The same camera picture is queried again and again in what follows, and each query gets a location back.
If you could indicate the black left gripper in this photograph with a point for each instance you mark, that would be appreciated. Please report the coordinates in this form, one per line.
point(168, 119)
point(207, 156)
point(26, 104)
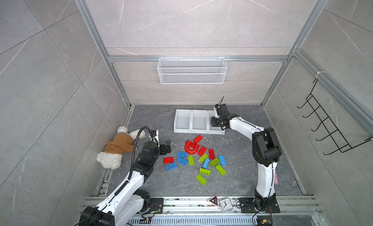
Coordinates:
point(163, 150)

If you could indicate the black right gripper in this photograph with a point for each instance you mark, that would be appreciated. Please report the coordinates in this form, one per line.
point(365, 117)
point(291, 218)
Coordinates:
point(213, 121)

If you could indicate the red arch lego piece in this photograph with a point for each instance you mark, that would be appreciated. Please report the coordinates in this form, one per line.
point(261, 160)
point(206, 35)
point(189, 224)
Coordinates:
point(191, 147)

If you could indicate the red lego brick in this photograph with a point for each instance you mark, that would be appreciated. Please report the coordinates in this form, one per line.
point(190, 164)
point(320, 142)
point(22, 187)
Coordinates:
point(202, 151)
point(168, 160)
point(198, 139)
point(211, 154)

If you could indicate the green lego brick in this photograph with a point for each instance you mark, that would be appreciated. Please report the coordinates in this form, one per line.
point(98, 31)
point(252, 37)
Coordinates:
point(201, 179)
point(214, 162)
point(203, 158)
point(190, 160)
point(220, 170)

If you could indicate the blue lego brick slanted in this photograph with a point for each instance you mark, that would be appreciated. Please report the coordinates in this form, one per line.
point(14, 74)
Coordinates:
point(206, 163)

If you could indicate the blue lego brick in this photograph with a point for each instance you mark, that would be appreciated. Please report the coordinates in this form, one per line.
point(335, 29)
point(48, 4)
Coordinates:
point(182, 161)
point(171, 166)
point(182, 154)
point(222, 160)

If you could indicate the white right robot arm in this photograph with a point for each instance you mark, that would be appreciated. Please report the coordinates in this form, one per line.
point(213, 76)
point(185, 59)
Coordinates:
point(265, 147)

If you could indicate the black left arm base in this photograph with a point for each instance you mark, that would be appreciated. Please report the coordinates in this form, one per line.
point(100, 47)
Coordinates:
point(150, 203)

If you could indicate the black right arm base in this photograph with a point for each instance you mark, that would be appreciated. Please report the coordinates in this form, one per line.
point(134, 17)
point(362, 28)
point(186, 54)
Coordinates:
point(259, 204)

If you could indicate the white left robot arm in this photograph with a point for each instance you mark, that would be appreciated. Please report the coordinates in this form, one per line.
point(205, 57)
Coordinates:
point(128, 199)

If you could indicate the white right sorting bin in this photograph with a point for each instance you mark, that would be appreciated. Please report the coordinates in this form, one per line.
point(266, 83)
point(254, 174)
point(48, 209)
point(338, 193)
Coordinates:
point(210, 129)

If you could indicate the white sorting bin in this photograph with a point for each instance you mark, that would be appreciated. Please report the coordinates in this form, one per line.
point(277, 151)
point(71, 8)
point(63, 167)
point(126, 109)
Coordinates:
point(182, 121)
point(210, 129)
point(199, 121)

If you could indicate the white left sorting bin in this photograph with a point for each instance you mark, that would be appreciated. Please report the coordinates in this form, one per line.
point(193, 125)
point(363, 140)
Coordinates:
point(182, 121)

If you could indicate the white middle sorting bin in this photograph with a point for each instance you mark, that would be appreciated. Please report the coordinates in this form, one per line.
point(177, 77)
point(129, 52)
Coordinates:
point(199, 121)

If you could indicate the green lego brick upright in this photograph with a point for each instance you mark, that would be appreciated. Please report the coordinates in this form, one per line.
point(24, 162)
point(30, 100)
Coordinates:
point(190, 160)

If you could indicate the white brown plush toy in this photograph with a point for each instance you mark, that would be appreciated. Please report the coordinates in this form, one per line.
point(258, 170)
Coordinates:
point(112, 155)

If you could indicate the green lego brick toothed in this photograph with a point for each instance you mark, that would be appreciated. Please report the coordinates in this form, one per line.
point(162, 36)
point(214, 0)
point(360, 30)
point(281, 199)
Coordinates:
point(205, 171)

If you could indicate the green lego brick bottom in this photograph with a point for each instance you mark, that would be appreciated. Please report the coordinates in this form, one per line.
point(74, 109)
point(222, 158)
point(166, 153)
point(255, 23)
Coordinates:
point(201, 179)

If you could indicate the red warning triangle toy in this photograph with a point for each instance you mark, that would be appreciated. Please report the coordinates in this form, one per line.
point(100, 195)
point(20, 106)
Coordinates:
point(214, 201)

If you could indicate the small white alarm clock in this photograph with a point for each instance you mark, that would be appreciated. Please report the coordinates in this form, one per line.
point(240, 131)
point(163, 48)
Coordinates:
point(225, 204)

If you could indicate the white wire mesh basket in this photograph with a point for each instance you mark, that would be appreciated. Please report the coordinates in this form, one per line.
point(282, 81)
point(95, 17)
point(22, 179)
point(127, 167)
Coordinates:
point(202, 70)

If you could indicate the black wire hook rack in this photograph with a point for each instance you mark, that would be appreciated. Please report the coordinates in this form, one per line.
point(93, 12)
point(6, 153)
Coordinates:
point(331, 129)

